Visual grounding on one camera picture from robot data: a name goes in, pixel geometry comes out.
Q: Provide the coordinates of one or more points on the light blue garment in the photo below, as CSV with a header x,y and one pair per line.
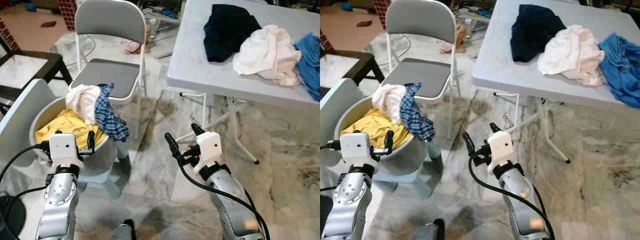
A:
x,y
622,70
310,65

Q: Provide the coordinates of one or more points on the grey folding chair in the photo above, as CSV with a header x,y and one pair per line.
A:
x,y
420,20
110,20

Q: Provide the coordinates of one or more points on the yellow garment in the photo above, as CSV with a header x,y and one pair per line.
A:
x,y
65,125
372,125

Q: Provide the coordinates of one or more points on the white bundled garment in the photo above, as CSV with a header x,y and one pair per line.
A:
x,y
387,100
82,100

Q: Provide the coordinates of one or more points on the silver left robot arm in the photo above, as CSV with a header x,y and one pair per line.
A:
x,y
60,195
352,195

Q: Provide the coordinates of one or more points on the robot left leg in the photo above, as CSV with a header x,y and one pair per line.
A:
x,y
430,232
122,232

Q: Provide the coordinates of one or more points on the small blue item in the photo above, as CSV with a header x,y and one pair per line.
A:
x,y
30,7
346,6

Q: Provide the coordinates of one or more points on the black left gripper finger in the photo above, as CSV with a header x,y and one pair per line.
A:
x,y
388,140
91,140

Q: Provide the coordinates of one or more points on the cream white garment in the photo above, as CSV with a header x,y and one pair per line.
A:
x,y
570,55
265,55

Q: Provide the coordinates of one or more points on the blue plaid garment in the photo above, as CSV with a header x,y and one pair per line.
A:
x,y
107,117
414,117

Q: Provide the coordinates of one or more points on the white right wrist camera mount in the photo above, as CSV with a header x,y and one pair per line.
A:
x,y
501,145
210,145

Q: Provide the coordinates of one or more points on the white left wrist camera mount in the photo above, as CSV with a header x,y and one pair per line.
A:
x,y
357,146
65,147

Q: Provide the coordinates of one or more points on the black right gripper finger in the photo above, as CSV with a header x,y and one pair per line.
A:
x,y
495,128
171,144
468,142
197,130

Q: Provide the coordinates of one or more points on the black framed side table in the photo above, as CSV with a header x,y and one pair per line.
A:
x,y
340,67
25,70

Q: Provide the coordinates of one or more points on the dark red cloth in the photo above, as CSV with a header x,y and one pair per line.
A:
x,y
48,24
364,24

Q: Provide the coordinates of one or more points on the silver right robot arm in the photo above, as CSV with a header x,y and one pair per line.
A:
x,y
517,192
227,192

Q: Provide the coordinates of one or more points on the doll in pink clothes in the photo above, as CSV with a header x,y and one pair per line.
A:
x,y
447,46
132,46

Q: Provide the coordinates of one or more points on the white folding table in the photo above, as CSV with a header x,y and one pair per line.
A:
x,y
200,65
505,65

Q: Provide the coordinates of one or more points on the grey metal laundry basin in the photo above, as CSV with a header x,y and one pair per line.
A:
x,y
105,155
412,155

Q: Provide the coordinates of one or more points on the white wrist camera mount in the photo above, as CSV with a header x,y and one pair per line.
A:
x,y
65,147
210,145
501,145
357,146

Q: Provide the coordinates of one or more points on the black garment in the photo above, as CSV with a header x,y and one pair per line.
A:
x,y
227,30
532,30

